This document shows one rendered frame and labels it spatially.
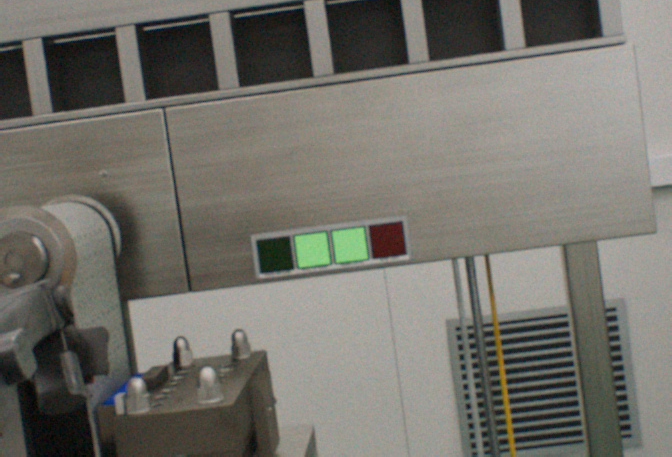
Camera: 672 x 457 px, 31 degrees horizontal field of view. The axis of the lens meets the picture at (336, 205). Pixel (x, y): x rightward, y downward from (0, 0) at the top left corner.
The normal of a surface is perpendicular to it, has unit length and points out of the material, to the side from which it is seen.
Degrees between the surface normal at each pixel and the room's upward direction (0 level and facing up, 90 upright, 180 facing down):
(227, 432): 90
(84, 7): 90
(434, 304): 90
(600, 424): 90
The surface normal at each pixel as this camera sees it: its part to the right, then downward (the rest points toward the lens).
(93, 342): -0.11, -0.44
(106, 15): -0.05, 0.06
